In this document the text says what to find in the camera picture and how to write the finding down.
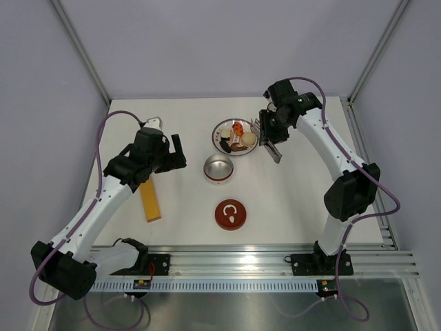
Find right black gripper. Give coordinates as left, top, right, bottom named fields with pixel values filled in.
left=258, top=108, right=291, bottom=146

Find metal food tongs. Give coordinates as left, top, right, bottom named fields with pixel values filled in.
left=250, top=119, right=283, bottom=164

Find white tofu cube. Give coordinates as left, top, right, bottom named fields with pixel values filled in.
left=220, top=130, right=232, bottom=141

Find black seaweed piece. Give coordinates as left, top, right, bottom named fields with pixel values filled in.
left=219, top=140, right=232, bottom=154

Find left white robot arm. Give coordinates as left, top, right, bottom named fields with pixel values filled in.
left=30, top=126, right=187, bottom=300

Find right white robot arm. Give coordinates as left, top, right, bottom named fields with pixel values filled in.
left=254, top=79, right=380, bottom=276

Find steel lunch box bowl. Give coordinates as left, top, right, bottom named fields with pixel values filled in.
left=203, top=154, right=234, bottom=185

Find red lunch box lid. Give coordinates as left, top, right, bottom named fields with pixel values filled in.
left=214, top=199, right=247, bottom=231

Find orange carrot piece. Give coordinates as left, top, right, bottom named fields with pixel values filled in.
left=232, top=121, right=244, bottom=137

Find round white bun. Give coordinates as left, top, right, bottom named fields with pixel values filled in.
left=240, top=132, right=257, bottom=147

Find white patterned plate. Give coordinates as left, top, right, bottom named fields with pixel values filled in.
left=212, top=119, right=258, bottom=157

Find brown fried food piece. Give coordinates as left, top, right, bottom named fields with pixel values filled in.
left=230, top=143, right=248, bottom=152

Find yellow wooden block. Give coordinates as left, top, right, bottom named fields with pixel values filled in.
left=139, top=179, right=161, bottom=223

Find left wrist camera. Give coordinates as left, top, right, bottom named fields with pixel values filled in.
left=144, top=117, right=163, bottom=131

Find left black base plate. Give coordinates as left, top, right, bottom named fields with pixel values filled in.
left=112, top=253, right=171, bottom=276

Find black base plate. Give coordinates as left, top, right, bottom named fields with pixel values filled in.
left=112, top=253, right=171, bottom=276
left=284, top=252, right=354, bottom=276

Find right aluminium frame post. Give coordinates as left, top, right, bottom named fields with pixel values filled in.
left=347, top=0, right=413, bottom=106

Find aluminium frame post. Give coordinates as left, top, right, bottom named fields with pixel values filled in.
left=48, top=0, right=112, bottom=109
left=347, top=0, right=413, bottom=106

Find perforated cable tray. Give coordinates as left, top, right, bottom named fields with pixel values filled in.
left=90, top=277, right=318, bottom=293

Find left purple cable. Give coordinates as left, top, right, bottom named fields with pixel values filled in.
left=28, top=110, right=152, bottom=327

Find purple cable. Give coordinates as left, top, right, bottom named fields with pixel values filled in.
left=28, top=110, right=152, bottom=327
left=275, top=77, right=401, bottom=324

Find right side aluminium rail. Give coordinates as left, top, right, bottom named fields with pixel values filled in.
left=340, top=97, right=399, bottom=250

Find aluminium rail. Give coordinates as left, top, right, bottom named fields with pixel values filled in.
left=92, top=243, right=420, bottom=279
left=340, top=97, right=399, bottom=250

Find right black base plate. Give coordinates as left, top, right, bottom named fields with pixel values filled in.
left=284, top=252, right=354, bottom=276

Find aluminium front rail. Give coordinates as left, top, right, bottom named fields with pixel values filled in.
left=92, top=243, right=420, bottom=279

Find left aluminium frame post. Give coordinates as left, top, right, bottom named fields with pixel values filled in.
left=48, top=0, right=112, bottom=109

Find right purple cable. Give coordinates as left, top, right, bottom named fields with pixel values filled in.
left=275, top=77, right=401, bottom=324

